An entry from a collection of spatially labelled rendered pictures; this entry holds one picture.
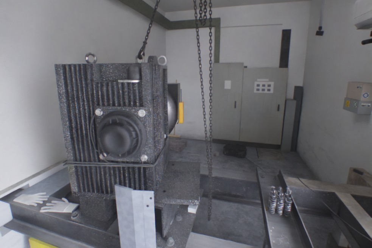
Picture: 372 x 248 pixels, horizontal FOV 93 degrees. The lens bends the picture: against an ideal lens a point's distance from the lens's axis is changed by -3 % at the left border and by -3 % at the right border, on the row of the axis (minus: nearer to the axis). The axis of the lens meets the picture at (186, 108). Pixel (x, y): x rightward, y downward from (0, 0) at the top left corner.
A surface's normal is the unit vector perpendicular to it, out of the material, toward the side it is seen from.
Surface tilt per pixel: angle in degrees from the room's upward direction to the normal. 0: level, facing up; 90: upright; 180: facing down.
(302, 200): 90
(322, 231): 0
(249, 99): 90
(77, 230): 90
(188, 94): 90
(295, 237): 0
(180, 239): 0
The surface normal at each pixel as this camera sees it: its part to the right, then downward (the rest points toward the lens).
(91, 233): -0.27, 0.18
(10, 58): 0.96, 0.05
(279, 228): 0.00, -0.98
